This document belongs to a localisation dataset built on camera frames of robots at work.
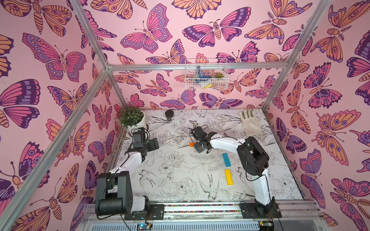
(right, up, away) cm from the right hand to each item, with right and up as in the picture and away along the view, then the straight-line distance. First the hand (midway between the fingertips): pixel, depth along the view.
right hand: (204, 141), depth 99 cm
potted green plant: (-46, +16, -7) cm, 49 cm away
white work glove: (+38, +12, +12) cm, 42 cm away
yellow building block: (+13, -19, -14) cm, 27 cm away
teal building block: (+13, -10, -9) cm, 19 cm away
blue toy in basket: (-2, +44, -5) cm, 44 cm away
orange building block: (-9, -2, -2) cm, 9 cm away
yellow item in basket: (+1, +35, -12) cm, 37 cm away
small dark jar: (-26, +19, +15) cm, 35 cm away
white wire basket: (+2, +41, -7) cm, 42 cm away
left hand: (-34, +1, -6) cm, 35 cm away
